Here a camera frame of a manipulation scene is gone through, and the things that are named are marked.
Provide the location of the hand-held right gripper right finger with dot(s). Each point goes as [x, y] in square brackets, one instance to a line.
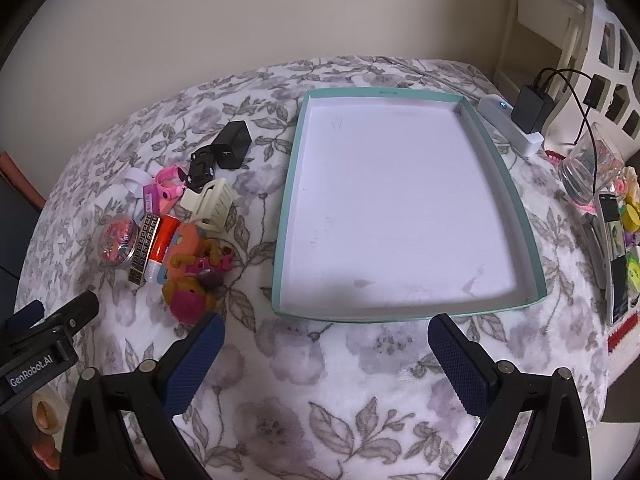
[457, 360]

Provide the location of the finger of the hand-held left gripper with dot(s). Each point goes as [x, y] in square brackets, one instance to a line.
[75, 312]
[25, 315]

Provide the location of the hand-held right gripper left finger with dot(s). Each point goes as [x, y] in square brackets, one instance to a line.
[197, 360]

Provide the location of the pink dog figure toy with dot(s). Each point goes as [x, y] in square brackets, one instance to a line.
[187, 305]

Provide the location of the round clear bead container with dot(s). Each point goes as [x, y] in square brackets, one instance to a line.
[120, 240]

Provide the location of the gold patterned bar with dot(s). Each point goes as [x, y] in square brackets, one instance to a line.
[144, 250]

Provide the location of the orange glue tube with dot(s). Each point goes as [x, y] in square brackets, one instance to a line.
[164, 242]

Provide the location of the purple tube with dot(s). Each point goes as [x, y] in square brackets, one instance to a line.
[151, 200]

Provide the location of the cream plastic hair clip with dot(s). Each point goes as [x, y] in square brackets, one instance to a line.
[210, 200]

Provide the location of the pink kids watch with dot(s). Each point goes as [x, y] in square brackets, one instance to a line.
[167, 175]

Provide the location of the teal cardboard tray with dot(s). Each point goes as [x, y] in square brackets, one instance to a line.
[400, 200]

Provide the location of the black toy car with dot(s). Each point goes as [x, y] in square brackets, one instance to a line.
[201, 167]

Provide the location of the black power adapter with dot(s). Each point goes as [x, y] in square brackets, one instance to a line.
[232, 142]

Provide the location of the cream tape roll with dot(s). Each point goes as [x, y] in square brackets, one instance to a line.
[50, 400]

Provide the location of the orange round object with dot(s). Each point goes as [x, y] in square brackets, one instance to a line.
[47, 452]

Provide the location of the floral blanket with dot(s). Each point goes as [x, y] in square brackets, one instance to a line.
[325, 360]

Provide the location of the red knitted mat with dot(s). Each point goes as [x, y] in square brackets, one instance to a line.
[622, 335]

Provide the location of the green round container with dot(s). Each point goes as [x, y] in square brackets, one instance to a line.
[634, 272]

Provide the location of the yellow round container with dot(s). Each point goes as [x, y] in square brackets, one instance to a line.
[631, 217]

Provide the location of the clear plastic cup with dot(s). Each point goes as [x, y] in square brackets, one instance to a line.
[582, 170]

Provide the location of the white power strip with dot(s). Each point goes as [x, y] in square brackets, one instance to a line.
[500, 120]

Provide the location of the white lattice rack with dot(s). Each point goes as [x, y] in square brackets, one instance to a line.
[595, 45]

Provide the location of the white wooden shelf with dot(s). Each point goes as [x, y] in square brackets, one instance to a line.
[530, 0]

